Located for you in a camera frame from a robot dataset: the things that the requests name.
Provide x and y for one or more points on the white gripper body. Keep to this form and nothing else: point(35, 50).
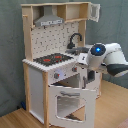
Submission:
point(82, 60)

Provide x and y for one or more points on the white oven door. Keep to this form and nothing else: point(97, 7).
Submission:
point(65, 100)

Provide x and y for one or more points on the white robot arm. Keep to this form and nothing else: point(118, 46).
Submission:
point(104, 58)

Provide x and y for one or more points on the wooden toy kitchen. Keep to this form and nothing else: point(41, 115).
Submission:
point(46, 40)

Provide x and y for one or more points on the grey toy sink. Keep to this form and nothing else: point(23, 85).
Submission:
point(77, 51)

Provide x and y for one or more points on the black toy faucet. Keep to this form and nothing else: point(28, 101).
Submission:
point(72, 41)

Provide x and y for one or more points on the grey dishwasher door panel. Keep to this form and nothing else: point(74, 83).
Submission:
point(90, 76)

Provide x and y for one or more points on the left red stove knob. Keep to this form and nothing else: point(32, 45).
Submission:
point(56, 75)

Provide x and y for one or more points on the black stovetop red burners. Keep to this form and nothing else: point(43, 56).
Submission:
point(52, 59)

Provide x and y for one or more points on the white microwave door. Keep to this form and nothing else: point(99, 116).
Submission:
point(94, 12)

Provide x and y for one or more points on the grey range hood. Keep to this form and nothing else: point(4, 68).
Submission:
point(48, 18)

